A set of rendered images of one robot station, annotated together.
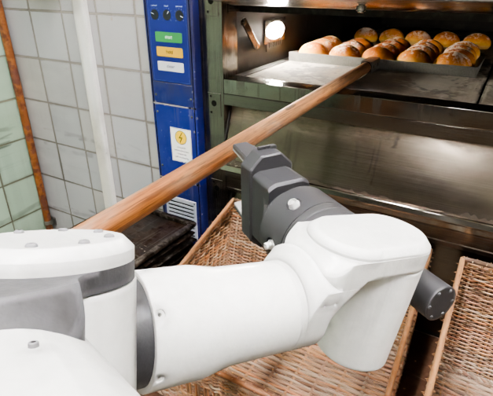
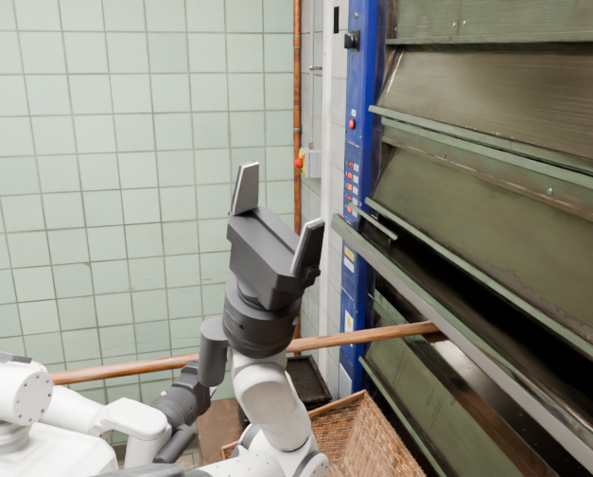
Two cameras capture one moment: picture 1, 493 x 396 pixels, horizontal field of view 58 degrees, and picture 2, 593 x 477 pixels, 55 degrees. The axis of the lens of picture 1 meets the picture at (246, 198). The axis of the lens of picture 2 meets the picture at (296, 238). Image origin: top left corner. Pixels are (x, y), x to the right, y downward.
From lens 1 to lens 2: 105 cm
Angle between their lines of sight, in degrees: 43
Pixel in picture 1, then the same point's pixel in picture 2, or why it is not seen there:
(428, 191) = (458, 459)
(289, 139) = (402, 358)
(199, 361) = (49, 418)
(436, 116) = (464, 390)
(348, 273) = (102, 419)
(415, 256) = (135, 431)
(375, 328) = (129, 456)
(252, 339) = (68, 423)
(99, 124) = (322, 287)
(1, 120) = not seen: hidden behind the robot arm
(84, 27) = (323, 213)
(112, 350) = not seen: hidden behind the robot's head
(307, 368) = not seen: outside the picture
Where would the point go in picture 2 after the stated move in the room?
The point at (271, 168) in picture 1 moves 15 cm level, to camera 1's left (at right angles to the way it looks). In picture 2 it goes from (191, 373) to (153, 348)
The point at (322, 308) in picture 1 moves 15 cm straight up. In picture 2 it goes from (94, 428) to (84, 355)
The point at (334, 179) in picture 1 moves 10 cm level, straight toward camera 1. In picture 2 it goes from (412, 410) to (384, 422)
